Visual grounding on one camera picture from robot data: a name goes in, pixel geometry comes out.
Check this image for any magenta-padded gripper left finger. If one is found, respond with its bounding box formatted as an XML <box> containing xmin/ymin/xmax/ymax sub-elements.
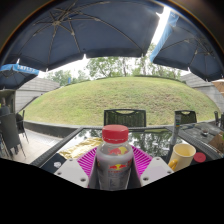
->
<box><xmin>53</xmin><ymin>145</ymin><xmax>101</xmax><ymax>190</ymax></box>

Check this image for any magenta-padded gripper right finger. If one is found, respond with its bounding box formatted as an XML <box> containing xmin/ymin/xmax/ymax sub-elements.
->
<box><xmin>131</xmin><ymin>145</ymin><xmax>175</xmax><ymax>190</ymax></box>

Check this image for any red-capped drink bottle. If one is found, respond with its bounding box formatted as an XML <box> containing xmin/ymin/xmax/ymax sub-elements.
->
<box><xmin>95</xmin><ymin>124</ymin><xmax>135</xmax><ymax>191</ymax></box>

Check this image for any grey standing tube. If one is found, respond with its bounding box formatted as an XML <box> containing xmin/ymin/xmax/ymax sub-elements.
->
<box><xmin>170</xmin><ymin>113</ymin><xmax>183</xmax><ymax>148</ymax></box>

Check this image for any flat round red coaster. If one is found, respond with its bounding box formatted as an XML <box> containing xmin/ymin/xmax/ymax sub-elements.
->
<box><xmin>193</xmin><ymin>151</ymin><xmax>207</xmax><ymax>164</ymax></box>

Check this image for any dark mesh-back chair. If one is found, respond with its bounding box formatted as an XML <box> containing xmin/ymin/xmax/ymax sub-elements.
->
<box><xmin>103</xmin><ymin>108</ymin><xmax>147</xmax><ymax>128</ymax></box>
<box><xmin>174</xmin><ymin>109</ymin><xmax>198</xmax><ymax>125</ymax></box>

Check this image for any dark wicker chair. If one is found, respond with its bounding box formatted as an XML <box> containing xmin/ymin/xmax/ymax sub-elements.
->
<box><xmin>15</xmin><ymin>109</ymin><xmax>30</xmax><ymax>143</ymax></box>
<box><xmin>0</xmin><ymin>113</ymin><xmax>27</xmax><ymax>159</ymax></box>

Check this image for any brown flat item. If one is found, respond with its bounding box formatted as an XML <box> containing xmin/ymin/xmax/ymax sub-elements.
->
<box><xmin>209</xmin><ymin>131</ymin><xmax>224</xmax><ymax>154</ymax></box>

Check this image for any person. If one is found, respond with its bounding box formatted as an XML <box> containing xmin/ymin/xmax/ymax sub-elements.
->
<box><xmin>0</xmin><ymin>97</ymin><xmax>12</xmax><ymax>118</ymax></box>

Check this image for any tan patio umbrella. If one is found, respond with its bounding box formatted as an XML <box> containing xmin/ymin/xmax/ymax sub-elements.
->
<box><xmin>211</xmin><ymin>79</ymin><xmax>224</xmax><ymax>94</ymax></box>

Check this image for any blue-edged patio umbrella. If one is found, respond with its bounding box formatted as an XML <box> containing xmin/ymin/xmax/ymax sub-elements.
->
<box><xmin>0</xmin><ymin>63</ymin><xmax>40</xmax><ymax>90</ymax></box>

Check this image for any large navy patio umbrella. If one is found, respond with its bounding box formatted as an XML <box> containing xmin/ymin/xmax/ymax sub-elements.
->
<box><xmin>0</xmin><ymin>0</ymin><xmax>168</xmax><ymax>73</ymax></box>

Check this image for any cream cup with yellow handle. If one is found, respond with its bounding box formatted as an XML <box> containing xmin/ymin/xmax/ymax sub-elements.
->
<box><xmin>167</xmin><ymin>143</ymin><xmax>197</xmax><ymax>172</ymax></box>

